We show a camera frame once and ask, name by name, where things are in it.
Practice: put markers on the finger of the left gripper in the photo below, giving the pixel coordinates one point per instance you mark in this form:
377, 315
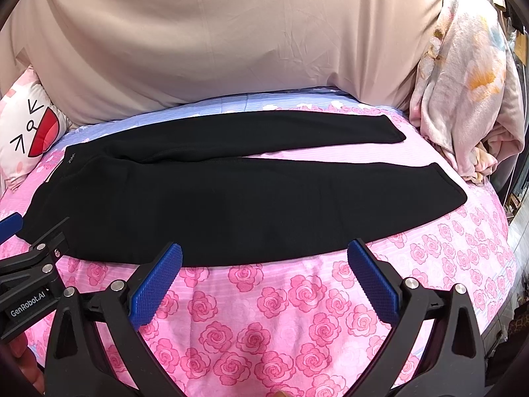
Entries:
9, 226
53, 245

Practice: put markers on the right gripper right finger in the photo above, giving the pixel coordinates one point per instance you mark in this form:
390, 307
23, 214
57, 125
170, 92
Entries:
452, 363

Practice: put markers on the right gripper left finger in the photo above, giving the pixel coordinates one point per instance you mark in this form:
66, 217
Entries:
77, 363

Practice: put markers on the black pants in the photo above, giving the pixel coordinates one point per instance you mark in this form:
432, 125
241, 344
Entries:
213, 185

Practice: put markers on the left hand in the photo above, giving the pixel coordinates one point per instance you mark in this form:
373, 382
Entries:
26, 362

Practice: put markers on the cat face cushion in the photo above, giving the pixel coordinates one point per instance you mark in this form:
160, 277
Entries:
30, 125

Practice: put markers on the beige headboard cover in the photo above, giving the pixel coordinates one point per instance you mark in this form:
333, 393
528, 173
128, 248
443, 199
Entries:
100, 60

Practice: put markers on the floral pink blanket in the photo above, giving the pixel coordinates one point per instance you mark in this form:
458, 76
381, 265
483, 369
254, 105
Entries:
467, 99

